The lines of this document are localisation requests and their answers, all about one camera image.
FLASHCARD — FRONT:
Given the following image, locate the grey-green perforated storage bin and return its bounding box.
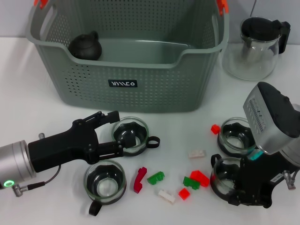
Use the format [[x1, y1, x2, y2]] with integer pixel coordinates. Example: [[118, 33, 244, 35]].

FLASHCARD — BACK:
[[29, 0, 230, 113]]

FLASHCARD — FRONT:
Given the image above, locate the right arm cable with connector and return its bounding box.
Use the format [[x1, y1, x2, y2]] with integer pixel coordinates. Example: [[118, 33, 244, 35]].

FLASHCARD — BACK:
[[282, 170, 298, 190]]

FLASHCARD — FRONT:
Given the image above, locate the dark clay teapot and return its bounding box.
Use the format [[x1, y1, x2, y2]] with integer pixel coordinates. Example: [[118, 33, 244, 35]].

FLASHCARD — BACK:
[[67, 30, 103, 61]]

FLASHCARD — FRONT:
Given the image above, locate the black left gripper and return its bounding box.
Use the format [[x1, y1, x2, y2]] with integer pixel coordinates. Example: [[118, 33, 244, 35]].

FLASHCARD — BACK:
[[28, 111, 136, 174]]

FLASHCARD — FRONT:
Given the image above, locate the glass teapot black lid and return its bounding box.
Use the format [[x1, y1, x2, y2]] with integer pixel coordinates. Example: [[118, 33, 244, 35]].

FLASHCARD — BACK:
[[222, 16, 292, 82]]

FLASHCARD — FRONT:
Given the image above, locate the dark red curved toy brick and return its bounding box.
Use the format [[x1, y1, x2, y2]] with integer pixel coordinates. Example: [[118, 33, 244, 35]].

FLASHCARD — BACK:
[[133, 166, 148, 193]]

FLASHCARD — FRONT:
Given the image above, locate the red square toy brick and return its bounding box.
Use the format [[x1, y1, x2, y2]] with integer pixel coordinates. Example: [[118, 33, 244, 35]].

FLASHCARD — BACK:
[[178, 187, 191, 201]]

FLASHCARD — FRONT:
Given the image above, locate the left arm cable with connector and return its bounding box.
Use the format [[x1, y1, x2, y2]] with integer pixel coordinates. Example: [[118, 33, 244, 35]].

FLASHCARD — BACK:
[[13, 164, 62, 198]]

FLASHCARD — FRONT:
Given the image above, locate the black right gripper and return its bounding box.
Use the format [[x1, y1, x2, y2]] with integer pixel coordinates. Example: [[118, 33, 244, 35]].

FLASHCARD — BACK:
[[228, 153, 288, 210]]

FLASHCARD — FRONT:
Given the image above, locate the red sloped toy brick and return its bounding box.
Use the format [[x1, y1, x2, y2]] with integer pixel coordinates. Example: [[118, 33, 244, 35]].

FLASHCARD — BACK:
[[189, 170, 210, 188]]

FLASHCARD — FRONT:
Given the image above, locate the green toy brick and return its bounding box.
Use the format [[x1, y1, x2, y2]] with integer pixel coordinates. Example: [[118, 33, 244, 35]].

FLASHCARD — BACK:
[[147, 171, 165, 185], [182, 176, 201, 190]]

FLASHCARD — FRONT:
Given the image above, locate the arm cable with connector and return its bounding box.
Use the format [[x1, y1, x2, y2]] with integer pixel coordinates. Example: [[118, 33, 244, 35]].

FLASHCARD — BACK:
[[282, 170, 298, 190], [13, 164, 62, 198]]

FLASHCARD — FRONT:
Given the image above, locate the white toy brick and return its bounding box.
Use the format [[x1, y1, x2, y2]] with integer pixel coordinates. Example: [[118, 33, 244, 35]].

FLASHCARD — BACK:
[[187, 149, 207, 160], [158, 189, 176, 205]]

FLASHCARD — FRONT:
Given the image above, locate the right wrist camera housing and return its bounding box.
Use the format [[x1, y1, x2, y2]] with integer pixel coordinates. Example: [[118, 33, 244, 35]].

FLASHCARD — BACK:
[[242, 81, 300, 155]]

